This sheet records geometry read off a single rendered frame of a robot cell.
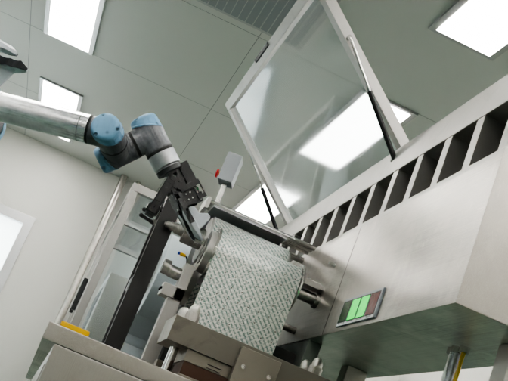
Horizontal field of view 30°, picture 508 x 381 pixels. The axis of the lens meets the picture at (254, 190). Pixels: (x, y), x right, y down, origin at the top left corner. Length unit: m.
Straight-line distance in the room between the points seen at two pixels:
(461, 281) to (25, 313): 6.46
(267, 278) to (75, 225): 5.69
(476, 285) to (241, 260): 0.88
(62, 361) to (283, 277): 0.66
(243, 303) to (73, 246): 5.67
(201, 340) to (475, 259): 0.74
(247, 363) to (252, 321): 0.25
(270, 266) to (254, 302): 0.10
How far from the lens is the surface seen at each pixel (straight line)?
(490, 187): 1.76
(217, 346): 2.20
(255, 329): 2.42
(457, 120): 2.12
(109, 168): 2.50
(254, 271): 2.44
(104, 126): 2.36
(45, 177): 8.14
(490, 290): 1.72
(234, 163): 3.10
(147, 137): 2.50
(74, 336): 2.09
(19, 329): 7.93
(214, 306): 2.40
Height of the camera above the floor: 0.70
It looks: 17 degrees up
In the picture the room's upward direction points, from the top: 22 degrees clockwise
